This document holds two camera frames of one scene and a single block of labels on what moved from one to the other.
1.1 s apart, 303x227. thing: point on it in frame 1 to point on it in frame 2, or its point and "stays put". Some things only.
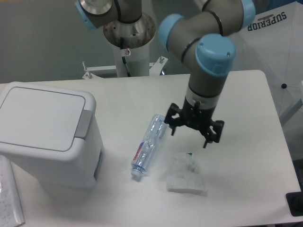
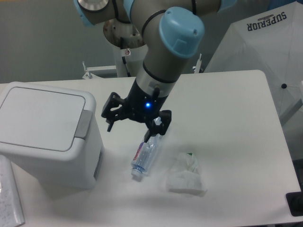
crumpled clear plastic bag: x=185 y=177 stays put
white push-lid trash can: x=52 y=135 stays put
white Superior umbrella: x=272 y=43 stays put
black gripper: x=195 y=115 to x=141 y=106
